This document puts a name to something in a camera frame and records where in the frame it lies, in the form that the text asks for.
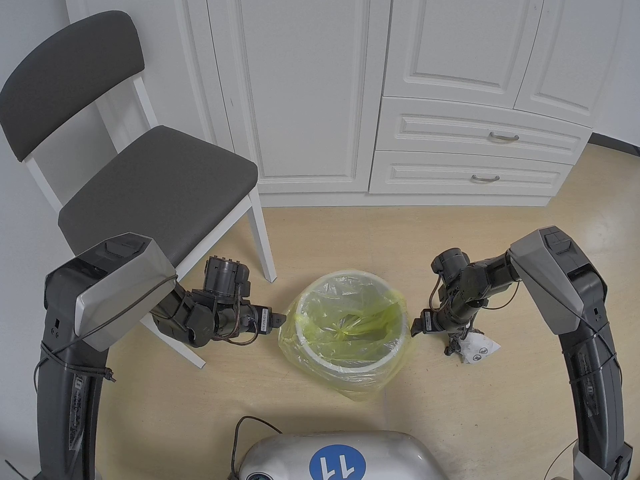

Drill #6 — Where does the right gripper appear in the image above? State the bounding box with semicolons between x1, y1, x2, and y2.
409;307;474;338

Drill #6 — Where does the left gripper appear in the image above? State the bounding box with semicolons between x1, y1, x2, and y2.
228;303;289;338

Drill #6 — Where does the black plastic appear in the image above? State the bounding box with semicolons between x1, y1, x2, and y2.
444;325;483;359

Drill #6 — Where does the yellow plastic bag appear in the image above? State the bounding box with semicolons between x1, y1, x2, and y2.
277;268;418;403

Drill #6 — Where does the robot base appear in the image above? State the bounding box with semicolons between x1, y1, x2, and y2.
243;430;441;480

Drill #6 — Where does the white trash bin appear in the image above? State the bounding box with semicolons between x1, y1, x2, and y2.
292;273;407;374

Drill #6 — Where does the crumpled white printed wrapper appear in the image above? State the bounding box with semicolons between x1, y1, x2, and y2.
457;332;501;365

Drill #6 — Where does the grey white chair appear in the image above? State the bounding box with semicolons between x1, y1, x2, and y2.
0;10;277;369

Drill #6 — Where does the white wardrobe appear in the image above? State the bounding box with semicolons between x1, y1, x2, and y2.
61;0;640;209

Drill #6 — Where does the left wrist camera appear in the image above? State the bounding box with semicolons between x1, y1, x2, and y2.
234;264;252;299

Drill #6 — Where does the black cable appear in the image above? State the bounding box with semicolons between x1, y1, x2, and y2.
34;275;180;404
230;416;286;476

